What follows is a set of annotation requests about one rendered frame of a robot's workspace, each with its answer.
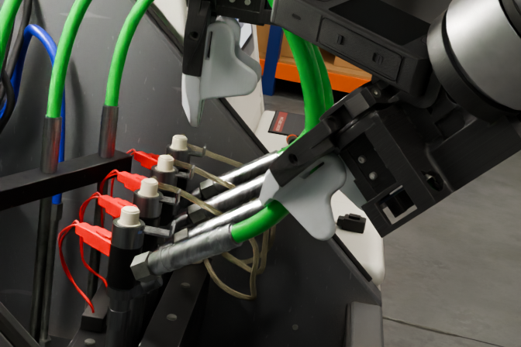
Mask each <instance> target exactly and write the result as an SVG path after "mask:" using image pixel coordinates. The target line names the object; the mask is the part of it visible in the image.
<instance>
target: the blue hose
mask: <svg viewBox="0 0 521 347"><path fill-rule="evenodd" d="M33 35H34V36H35V37H36V38H38V39H39V40H40V41H41V42H42V44H43V45H44V46H45V48H46V49H47V52H48V54H49V56H50V60H51V63H52V67H53V63H54V60H55V56H56V53H57V46H56V44H55V42H54V41H53V40H52V38H51V37H50V35H49V34H48V33H47V32H46V31H45V30H44V29H42V28H41V27H40V26H38V25H36V24H35V25H28V26H27V27H26V28H25V29H24V43H23V45H22V49H21V52H20V55H19V59H18V61H17V64H16V67H15V70H14V72H13V74H12V78H11V83H12V86H13V90H14V93H15V106H16V102H17V99H18V96H19V89H20V84H21V79H22V70H23V65H24V61H25V58H26V52H27V50H28V47H29V43H30V40H31V38H32V36H33ZM6 103H7V99H6V102H5V105H4V107H3V108H2V110H1V111H0V118H1V117H2V115H3V112H4V110H5V106H6ZM15 106H14V109H15ZM60 116H61V117H62V125H61V128H62V131H61V134H60V136H61V139H60V151H59V160H58V163H60V162H64V144H65V83H64V92H63V99H62V106H61V113H60ZM61 198H62V194H57V195H54V196H52V203H53V204H60V203H61Z"/></svg>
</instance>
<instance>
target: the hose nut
mask: <svg viewBox="0 0 521 347"><path fill-rule="evenodd" d="M151 253H152V252H151V251H148V252H146V253H142V254H140V255H138V256H135V257H134V259H133V262H132V264H131V266H130V268H131V270H132V271H133V275H134V277H135V279H136V280H138V281H141V282H144V283H147V282H150V281H152V280H156V279H158V278H160V277H161V275H156V274H154V273H153V272H152V271H151V270H150V268H149V265H148V257H149V255H150V254H151Z"/></svg>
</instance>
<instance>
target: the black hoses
mask: <svg viewBox="0 0 521 347"><path fill-rule="evenodd" d="M32 3H33V0H24V6H23V13H22V19H21V23H20V27H19V31H18V34H17V37H16V41H15V44H14V47H13V49H12V53H11V56H10V58H9V62H8V64H7V67H6V69H5V64H6V61H7V58H8V55H9V49H10V45H11V42H12V34H13V30H14V25H15V20H16V18H15V20H14V23H13V25H12V30H11V32H10V35H9V40H8V42H7V47H6V50H5V56H4V60H3V64H2V70H1V76H0V82H1V84H0V106H1V104H2V101H3V98H4V97H5V93H6V96H7V103H6V106H5V110H4V112H3V115H2V117H1V118H0V135H1V133H2V131H3V129H4V128H5V126H6V124H7V123H8V121H9V119H10V117H11V115H12V112H13V110H14V106H15V93H14V90H13V86H12V83H11V78H12V74H13V72H14V70H15V67H16V64H17V61H18V59H19V55H20V52H21V49H22V45H23V43H24V29H25V28H26V27H27V26H28V25H29V20H30V16H31V11H32Z"/></svg>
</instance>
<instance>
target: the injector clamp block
mask: <svg viewBox="0 0 521 347"><path fill-rule="evenodd" d="M209 281H210V275H209V272H208V270H207V269H206V267H205V264H204V262H201V263H199V264H189V265H187V266H183V267H182V268H180V269H177V270H174V272H173V273H172V275H171V278H170V280H169V282H168V284H167V286H166V288H165V290H164V293H163V295H162V297H161V299H160V301H159V303H158V305H157V308H156V310H155V312H154V314H153V316H152V318H151V319H150V323H149V324H148V326H147V329H146V331H145V332H144V335H143V337H142V339H141V341H140V343H139V345H138V347H195V343H196V341H197V338H198V334H199V332H200V329H201V327H202V323H203V321H204V318H205V309H206V304H207V297H208V292H209ZM106 331H107V325H106V326H105V327H104V329H103V331H102V332H94V331H89V330H84V329H81V327H80V328H79V329H78V331H77V333H76V334H75V336H74V337H73V339H72V340H71V343H70V344H69V346H68V347H105V339H106Z"/></svg>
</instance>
